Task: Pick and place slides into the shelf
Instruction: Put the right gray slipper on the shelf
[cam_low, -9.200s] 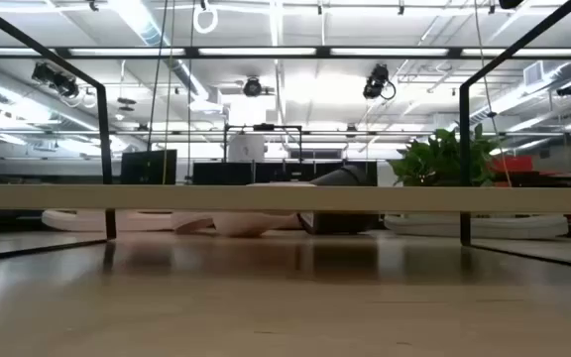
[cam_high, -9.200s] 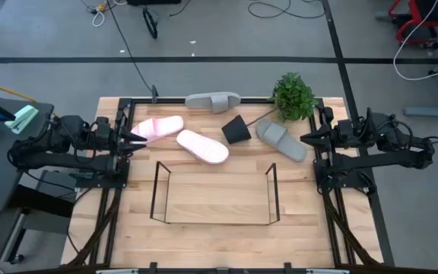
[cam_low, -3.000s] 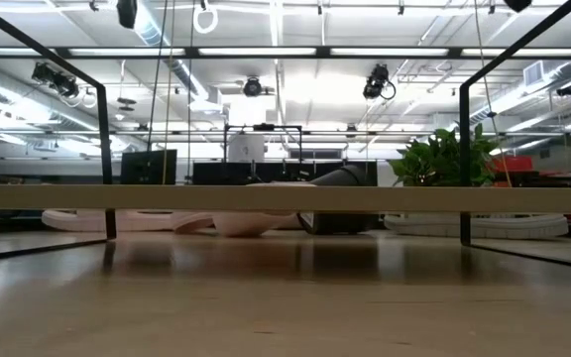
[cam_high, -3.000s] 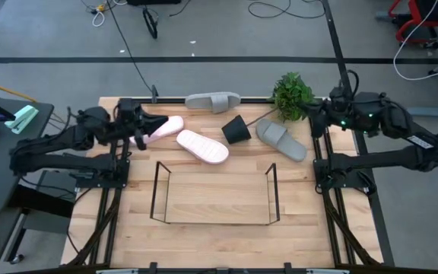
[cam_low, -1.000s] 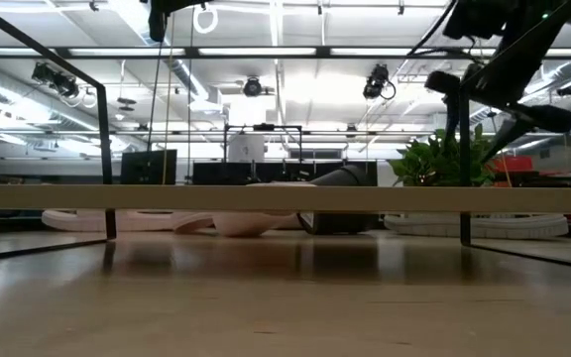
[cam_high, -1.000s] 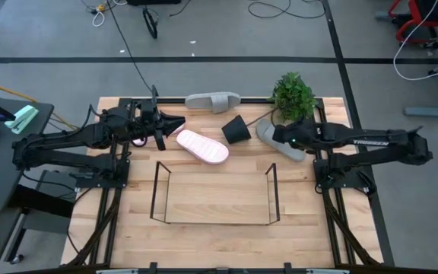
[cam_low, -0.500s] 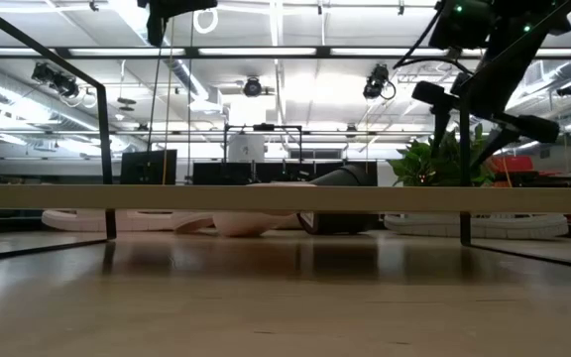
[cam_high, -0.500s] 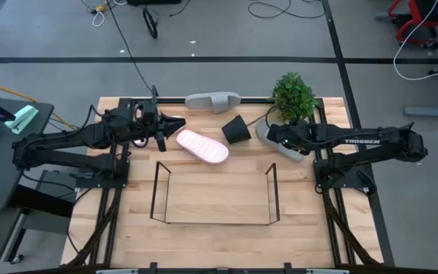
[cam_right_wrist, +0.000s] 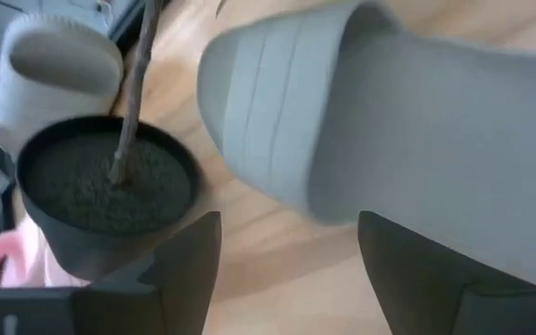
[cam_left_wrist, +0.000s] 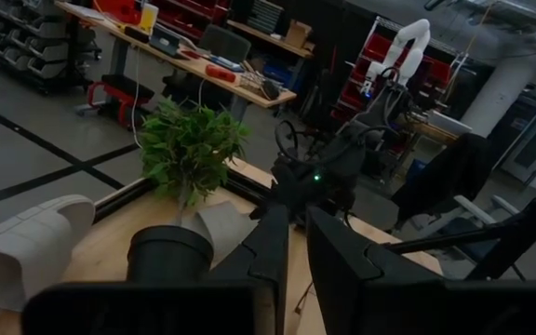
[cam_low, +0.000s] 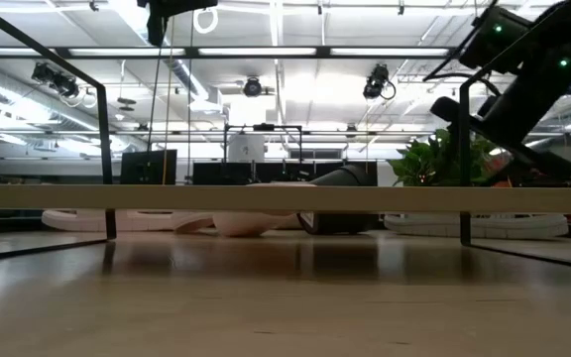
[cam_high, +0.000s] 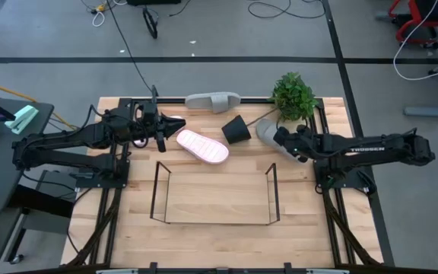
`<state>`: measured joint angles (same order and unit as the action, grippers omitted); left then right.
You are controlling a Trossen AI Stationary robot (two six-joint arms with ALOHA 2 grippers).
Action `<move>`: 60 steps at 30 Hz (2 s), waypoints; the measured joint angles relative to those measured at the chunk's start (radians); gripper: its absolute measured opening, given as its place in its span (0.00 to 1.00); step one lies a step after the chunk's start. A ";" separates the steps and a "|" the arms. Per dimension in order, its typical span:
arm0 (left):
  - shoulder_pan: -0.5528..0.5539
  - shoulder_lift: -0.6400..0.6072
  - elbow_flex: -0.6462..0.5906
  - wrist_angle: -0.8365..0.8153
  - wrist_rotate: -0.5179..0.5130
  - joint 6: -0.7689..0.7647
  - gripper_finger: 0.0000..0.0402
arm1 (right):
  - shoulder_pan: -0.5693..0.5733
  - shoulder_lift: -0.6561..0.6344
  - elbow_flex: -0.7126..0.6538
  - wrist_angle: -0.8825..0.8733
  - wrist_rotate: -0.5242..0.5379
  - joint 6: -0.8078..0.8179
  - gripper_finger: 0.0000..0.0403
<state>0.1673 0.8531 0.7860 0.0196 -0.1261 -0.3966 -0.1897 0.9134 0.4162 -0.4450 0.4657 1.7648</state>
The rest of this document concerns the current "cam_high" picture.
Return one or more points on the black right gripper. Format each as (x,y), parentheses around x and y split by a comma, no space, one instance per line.
(300,142)

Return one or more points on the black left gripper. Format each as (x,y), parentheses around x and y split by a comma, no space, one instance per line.
(154,129)

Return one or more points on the grey slide sandal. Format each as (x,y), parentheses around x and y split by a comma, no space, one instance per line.
(211,100)
(266,131)

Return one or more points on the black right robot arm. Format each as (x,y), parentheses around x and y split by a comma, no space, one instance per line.
(367,148)

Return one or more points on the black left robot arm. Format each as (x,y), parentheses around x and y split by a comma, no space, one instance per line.
(89,135)

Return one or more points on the green artificial plant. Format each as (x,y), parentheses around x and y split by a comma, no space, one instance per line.
(293,97)

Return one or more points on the black box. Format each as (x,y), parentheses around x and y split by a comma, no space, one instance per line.
(154,2)

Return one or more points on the grey desk foot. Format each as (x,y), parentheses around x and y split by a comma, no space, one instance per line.
(432,111)

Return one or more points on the mint green stapler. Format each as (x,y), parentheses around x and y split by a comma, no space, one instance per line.
(23,118)

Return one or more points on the red and black cart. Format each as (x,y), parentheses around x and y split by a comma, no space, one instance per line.
(432,11)

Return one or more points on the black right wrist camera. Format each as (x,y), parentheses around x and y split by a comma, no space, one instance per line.
(281,137)

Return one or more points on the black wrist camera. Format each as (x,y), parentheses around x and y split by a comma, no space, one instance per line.
(150,111)
(281,137)

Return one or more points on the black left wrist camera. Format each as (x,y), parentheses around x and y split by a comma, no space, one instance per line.
(150,111)

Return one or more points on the black aluminium table frame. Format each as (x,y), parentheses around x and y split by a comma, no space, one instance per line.
(253,100)

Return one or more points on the light grey bracket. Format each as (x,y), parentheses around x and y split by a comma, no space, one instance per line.
(116,271)
(329,271)

